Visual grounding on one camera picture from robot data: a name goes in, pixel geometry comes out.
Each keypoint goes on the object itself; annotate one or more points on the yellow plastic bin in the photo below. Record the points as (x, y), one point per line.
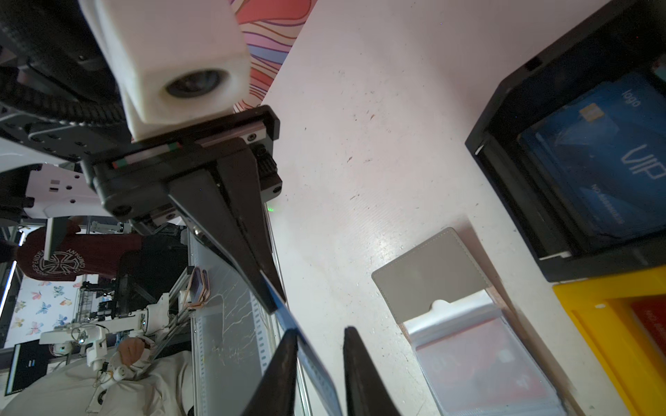
(600, 308)

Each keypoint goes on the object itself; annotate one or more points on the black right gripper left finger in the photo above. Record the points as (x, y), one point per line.
(275, 394)

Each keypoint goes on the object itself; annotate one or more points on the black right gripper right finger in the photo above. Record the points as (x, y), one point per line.
(366, 394)

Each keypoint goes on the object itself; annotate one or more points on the person in white shirt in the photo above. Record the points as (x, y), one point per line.
(164, 386)

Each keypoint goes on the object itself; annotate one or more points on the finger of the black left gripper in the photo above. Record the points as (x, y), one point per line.
(229, 234)

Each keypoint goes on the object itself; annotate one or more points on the red VIP card in bin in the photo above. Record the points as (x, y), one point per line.
(650, 312)

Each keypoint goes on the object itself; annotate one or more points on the black plastic bin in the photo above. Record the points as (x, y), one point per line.
(620, 38)

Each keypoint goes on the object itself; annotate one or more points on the blue VIP card in bin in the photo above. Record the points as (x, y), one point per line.
(604, 152)

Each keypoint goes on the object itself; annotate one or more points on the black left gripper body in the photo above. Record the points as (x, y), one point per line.
(65, 176)

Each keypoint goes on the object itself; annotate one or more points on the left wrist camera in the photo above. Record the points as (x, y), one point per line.
(176, 63)

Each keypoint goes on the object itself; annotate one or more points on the blue vip card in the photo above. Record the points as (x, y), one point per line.
(604, 152)
(307, 355)

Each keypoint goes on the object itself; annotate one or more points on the aluminium front rail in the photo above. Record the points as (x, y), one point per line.
(233, 338)

